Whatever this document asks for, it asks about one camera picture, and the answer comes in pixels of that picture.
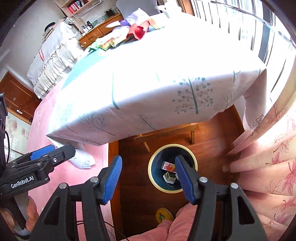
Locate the purple plastic bag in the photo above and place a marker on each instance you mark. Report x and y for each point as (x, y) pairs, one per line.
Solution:
(136, 17)

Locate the pink bed cover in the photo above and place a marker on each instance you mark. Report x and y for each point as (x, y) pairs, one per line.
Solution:
(65, 172)

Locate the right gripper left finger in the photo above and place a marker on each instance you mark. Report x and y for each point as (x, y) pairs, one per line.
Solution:
(58, 220)

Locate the person's pink trouser legs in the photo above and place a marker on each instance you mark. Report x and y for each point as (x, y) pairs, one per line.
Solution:
(178, 229)

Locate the dark green carton box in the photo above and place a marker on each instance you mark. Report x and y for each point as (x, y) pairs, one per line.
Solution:
(170, 178)

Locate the grey office chair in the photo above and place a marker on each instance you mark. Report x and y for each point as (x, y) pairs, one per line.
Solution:
(127, 7)

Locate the tree print bed sheet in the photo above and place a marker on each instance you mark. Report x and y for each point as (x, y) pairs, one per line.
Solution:
(186, 72)

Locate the red plastic bag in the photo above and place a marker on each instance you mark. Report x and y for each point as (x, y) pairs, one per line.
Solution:
(138, 31)

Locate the wall bookshelf with books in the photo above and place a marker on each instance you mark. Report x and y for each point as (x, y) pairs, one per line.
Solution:
(76, 9)

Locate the wooden desk with drawers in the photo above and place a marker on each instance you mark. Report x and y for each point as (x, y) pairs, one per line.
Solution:
(99, 31)

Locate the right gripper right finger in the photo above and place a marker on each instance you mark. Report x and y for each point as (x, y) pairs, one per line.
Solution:
(223, 213)

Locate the white ruffled cloth cover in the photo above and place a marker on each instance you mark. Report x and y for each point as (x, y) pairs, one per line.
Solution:
(55, 58)

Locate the strawberry duck milk carton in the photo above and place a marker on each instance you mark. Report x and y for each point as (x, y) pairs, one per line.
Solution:
(169, 167)

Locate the pink leaf print curtain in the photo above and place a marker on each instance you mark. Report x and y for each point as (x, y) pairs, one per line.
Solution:
(266, 165)

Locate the round yellow rim trash bin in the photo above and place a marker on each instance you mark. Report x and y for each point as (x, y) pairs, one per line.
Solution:
(168, 153)

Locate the metal window bars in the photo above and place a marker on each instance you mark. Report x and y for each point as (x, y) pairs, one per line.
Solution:
(259, 29)

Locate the brown wooden door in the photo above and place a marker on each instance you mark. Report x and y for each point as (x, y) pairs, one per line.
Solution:
(20, 100)

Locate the person's left hand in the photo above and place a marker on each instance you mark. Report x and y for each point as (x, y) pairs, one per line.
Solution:
(28, 210)

